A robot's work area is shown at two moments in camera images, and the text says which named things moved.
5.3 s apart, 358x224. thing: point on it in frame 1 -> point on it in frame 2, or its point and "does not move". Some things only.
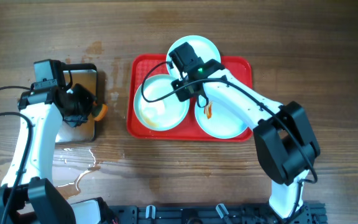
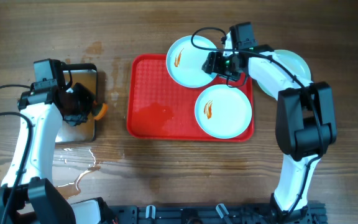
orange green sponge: [99, 111] does not move
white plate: [220, 119] does not move
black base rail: [310, 213] does not move
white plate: [165, 114] -> [296, 61]
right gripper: [177, 84] -> [214, 61]
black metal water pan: [86, 75] does not move
